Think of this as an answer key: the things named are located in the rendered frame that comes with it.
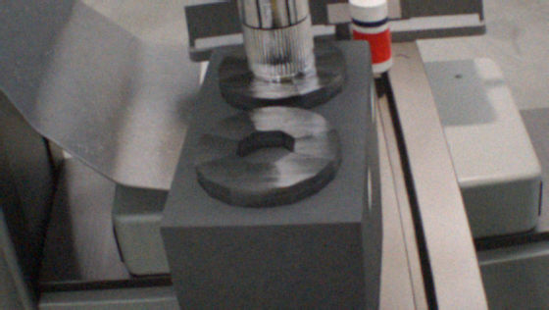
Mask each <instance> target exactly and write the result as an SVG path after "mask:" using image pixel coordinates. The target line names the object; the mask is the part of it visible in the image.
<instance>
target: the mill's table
mask: <svg viewBox="0 0 549 310"><path fill-rule="evenodd" d="M391 50H392V65H391V67H390V69H388V70H387V71H385V72H379V73H373V79H374V93H375V107H376V123H377V138H378V153H379V167H380V182H381V197H382V212H383V223H382V227H383V254H382V261H381V291H380V302H379V310H489V308H488V304H487V299H486V296H485V290H484V287H483V281H482V278H481V272H480V269H479V266H478V265H479V264H478V261H477V258H476V251H475V249H474V240H473V237H472V234H471V228H470V224H469V221H468V219H467V212H466V209H465V205H464V202H463V196H462V193H461V190H460V187H459V184H458V181H457V174H456V172H455V168H454V165H453V162H452V158H451V155H450V151H449V145H448V142H447V139H446V135H445V132H444V130H443V126H442V124H441V121H440V117H439V114H438V111H437V107H436V104H435V101H434V97H433V94H432V91H431V87H430V85H429V82H428V78H427V75H426V72H425V68H424V63H423V59H422V56H421V54H420V50H419V47H418V44H417V40H413V41H405V42H402V41H396V42H391Z"/></svg>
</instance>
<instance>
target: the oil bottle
mask: <svg viewBox="0 0 549 310"><path fill-rule="evenodd" d="M350 13H351V20H352V28H353V39H354V40H367V41H368V42H369V43H370V45H371V50H372V64H373V73H379V72H385V71H387V70H388V69H390V67H391V65H392V50H391V40H390V33H389V16H388V13H387V1H386V0H350Z"/></svg>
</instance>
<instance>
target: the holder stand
mask: <svg viewBox="0 0 549 310"><path fill-rule="evenodd" d="M313 40H314V50H315V59H316V63H315V65H314V67H313V68H312V69H311V70H310V71H308V72H307V73H306V74H304V75H303V76H301V77H297V78H294V79H290V80H284V81H267V80H262V79H259V78H256V77H253V76H251V75H250V74H249V73H248V71H247V66H246V63H247V59H246V52H245V46H244V45H239V46H221V47H216V48H214V49H213V52H212V55H211V59H210V62H209V63H208V65H207V69H206V71H205V74H204V76H203V80H202V83H201V86H200V90H199V93H198V96H197V99H196V103H195V106H194V109H193V113H192V116H191V119H190V123H189V127H188V130H187V133H186V137H185V140H184V142H183V146H182V149H181V152H180V155H179V159H178V162H177V165H176V169H175V174H174V177H173V181H172V184H171V187H170V191H169V194H168V197H167V201H166V204H165V207H164V209H165V210H164V214H163V217H162V220H161V224H160V226H159V230H160V234H161V239H162V242H163V246H164V250H165V255H166V256H167V259H168V264H169V268H170V273H171V276H172V281H173V285H174V290H175V297H176V299H177V301H178V306H179V309H180V310H379V302H380V291H381V261H382V254H383V227H382V223H383V212H382V197H381V182H380V167H379V153H378V138H377V123H376V107H375V93H374V79H373V64H372V50H371V45H370V43H369V42H368V41H367V40H351V41H340V40H332V41H328V40H324V39H321V38H317V37H314V36H313Z"/></svg>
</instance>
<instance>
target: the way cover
mask: <svg viewBox="0 0 549 310"><path fill-rule="evenodd" d="M17 6H18V7H17ZM58 6H59V7H61V8H60V9H59V8H58ZM62 8H63V9H62ZM73 8H74V10H73ZM84 8H85V9H84ZM6 10H8V12H6ZM22 12H23V13H22ZM74 20H75V21H74ZM8 21H9V22H8ZM51 23H52V24H51ZM71 23H72V24H71ZM100 23H102V24H100ZM63 27H64V28H63ZM130 35H131V36H130ZM74 36H75V37H74ZM55 37H56V38H55ZM18 38H19V39H18ZM107 39H109V40H107ZM128 40H129V41H128ZM132 42H133V44H134V45H133V44H132ZM89 43H90V46H89ZM96 44H97V45H96ZM106 44H108V45H106ZM132 45H133V46H132ZM153 45H155V46H153ZM108 46H109V48H108ZM187 47H188V46H185V45H178V44H170V43H164V44H162V43H155V42H150V41H147V40H144V39H143V40H142V39H140V38H139V37H137V36H135V35H134V34H133V33H130V32H129V31H127V30H126V29H125V28H124V27H122V26H119V25H117V23H115V22H114V21H111V20H110V19H109V18H107V17H106V16H103V15H102V14H101V13H99V12H98V11H96V10H94V9H93V8H92V7H91V6H88V5H86V3H84V2H82V1H81V0H0V69H1V71H0V91H2V92H3V94H4V95H5V96H6V97H7V99H8V100H9V101H10V103H11V104H12V105H13V106H14V108H16V109H17V111H18V112H19V113H20V114H21V116H22V117H23V118H24V119H25V121H26V122H27V123H28V124H29V125H30V126H31V127H32V128H33V130H36V131H37V132H38V133H39V134H41V135H42V136H43V137H45V138H46V139H48V140H49V141H51V142H52V143H54V144H55V145H58V146H60V148H62V149H64V150H65V151H66V152H68V153H69V154H71V155H73V157H75V158H77V159H78V160H79V161H80V162H82V163H83V164H85V165H87V166H88V167H89V168H91V169H92V170H94V171H96V172H97V173H98V174H100V175H101V176H103V177H105V178H107V179H108V180H109V181H112V182H114V183H117V184H120V185H123V186H128V187H135V188H144V189H154V190H162V191H170V187H171V184H172V181H173V177H174V174H175V169H176V165H177V162H178V159H179V155H180V152H181V149H182V148H181V149H180V148H179V147H182V146H183V144H182V143H183V142H184V140H185V137H186V133H187V130H188V127H189V123H190V119H191V116H192V113H193V110H192V109H191V108H193V109H194V106H195V103H196V99H197V96H198V93H199V90H200V86H201V83H202V80H203V76H204V74H205V71H206V69H207V68H206V66H207V65H208V63H209V62H206V63H205V62H203V63H194V62H191V61H190V59H189V54H188V49H187ZM29 48H30V49H29ZM185 49H187V50H185ZM1 50H4V52H2V51H1ZM61 50H62V51H63V52H61ZM65 52H66V53H65ZM111 52H113V54H112V53H111ZM135 52H136V53H135ZM179 52H181V54H184V55H181V54H179ZM10 53H11V54H12V55H11V54H10ZM45 53H46V55H45ZM57 53H58V54H59V56H58V55H57ZM131 53H132V54H133V55H132V54H131ZM64 54H65V55H64ZM91 54H92V56H91ZM148 54H149V55H148ZM63 55H64V56H63ZM99 55H100V56H99ZM65 56H66V57H67V58H66V59H65ZM81 56H82V57H81ZM121 56H123V57H124V58H122V57H121ZM158 56H160V57H158ZM94 58H95V59H94ZM55 59H58V61H56V60H55ZM68 59H69V60H68ZM81 59H83V60H81ZM144 59H145V60H144ZM16 60H17V61H18V62H17V61H16ZM178 61H179V62H178ZM184 61H185V63H184ZM147 62H150V64H149V63H147ZM159 63H161V64H159ZM172 63H173V64H172ZM114 64H115V65H114ZM65 65H67V66H66V67H64V66H65ZM113 65H114V67H113ZM13 66H14V67H15V68H13ZM163 66H165V67H163ZM196 67H199V68H196ZM156 69H157V70H156ZM164 69H165V70H164ZM49 70H51V72H49ZM135 70H136V71H135ZM194 70H197V71H194ZM38 71H40V72H41V74H40V73H39V72H38ZM86 71H87V72H86ZM159 71H160V72H159ZM91 73H92V74H91ZM15 74H16V75H15ZM104 74H105V75H106V76H105V75H104ZM191 74H192V75H191ZM102 75H103V76H102ZM197 75H198V76H199V77H198V76H197ZM18 77H20V78H19V79H18ZM175 77H176V78H175ZM53 78H54V79H53ZM189 78H190V80H189ZM78 79H80V81H78ZM119 79H120V80H121V81H119ZM40 80H41V81H40ZM130 80H132V82H131V81H130ZM172 81H173V82H175V83H172ZM154 82H155V84H154ZM179 82H181V83H179ZM103 83H105V84H106V85H105V87H104V86H103V85H102V84H103ZM31 84H32V86H30V85H31ZM44 86H45V87H44ZM153 86H154V88H153ZM52 87H53V88H52ZM55 87H56V88H55ZM137 87H139V88H137ZM157 88H158V89H159V90H158V89H157ZM83 90H84V93H83ZM125 90H126V92H125ZM128 90H129V91H128ZM146 91H148V92H146ZM163 92H166V93H165V95H164V93H163ZM178 93H179V94H178ZM130 94H133V95H130ZM46 95H48V96H46ZM50 95H51V96H52V97H51V96H50ZM19 96H21V97H20V98H19ZM37 97H39V99H38V98H37ZM127 97H128V99H127ZM151 99H154V100H151ZM165 99H166V100H165ZM171 99H172V102H171ZM99 100H100V101H101V102H100V101H99ZM118 100H119V102H118ZM131 100H134V101H131ZM94 101H95V102H94ZM152 101H154V103H153V102H152ZM76 104H77V106H76ZM61 105H64V107H62V106H61ZM182 106H184V108H182ZM118 107H119V108H118ZM127 107H128V108H129V109H131V110H128V109H127ZM60 108H62V110H60ZM78 108H79V109H78ZM83 109H85V110H83ZM108 109H109V110H110V111H108ZM168 109H169V110H168ZM172 109H173V110H172ZM38 110H39V111H40V112H38ZM147 110H148V112H147ZM167 110H168V111H167ZM80 111H82V112H83V113H81V112H80ZM118 112H119V113H118ZM187 112H188V113H187ZM99 113H100V116H99ZM131 113H132V114H131ZM59 115H60V116H59ZM39 116H41V117H39ZM112 116H113V117H112ZM188 116H189V119H187V118H188ZM45 117H46V118H47V120H46V118H45ZM99 117H100V118H101V119H102V120H98V119H99ZM89 119H90V120H91V121H90V120H89ZM153 120H155V122H154V121H153ZM150 122H151V123H153V125H155V126H154V127H150V125H151V123H150ZM56 123H58V124H56ZM59 129H60V130H61V131H59ZM82 129H84V130H82ZM89 129H91V131H89ZM173 130H175V131H173ZM74 131H75V132H76V133H74ZM152 131H153V132H155V133H153V132H152ZM160 131H161V132H160ZM168 132H169V134H167V133H168ZM66 133H67V134H66ZM108 133H110V136H109V135H108ZM131 133H133V135H132V134H131ZM135 133H136V134H135ZM62 135H63V136H64V137H62ZM76 135H79V136H76ZM163 137H164V138H166V139H163ZM97 138H99V139H97ZM109 138H110V140H111V141H110V140H109ZM130 138H133V139H130ZM65 139H66V140H65ZM123 139H124V140H125V141H123ZM118 140H119V143H118ZM126 141H129V142H126ZM97 142H98V143H99V144H97ZM148 143H149V144H150V145H148ZM156 143H160V144H156ZM79 144H81V145H82V146H83V147H81V146H80V147H79V146H78V145H79ZM152 144H153V145H152ZM151 145H152V146H151ZM86 146H87V147H88V149H86ZM100 146H102V147H103V149H102V148H101V147H100ZM98 148H100V150H101V151H99V149H98ZM133 149H134V150H133ZM86 150H88V151H87V152H85V151H86ZM115 150H116V151H117V153H116V151H115ZM169 151H172V153H171V152H169ZM91 152H92V153H94V154H91ZM147 152H149V153H148V154H146V153H147ZM157 152H158V153H159V155H158V154H157ZM146 156H147V158H146ZM133 157H135V158H133ZM99 159H100V161H99ZM132 164H134V167H132ZM117 165H118V166H117ZM137 166H139V167H138V168H137ZM153 170H155V171H154V172H153ZM149 171H150V173H149V174H147V173H148V172H149ZM156 171H158V173H156ZM167 179H170V180H167Z"/></svg>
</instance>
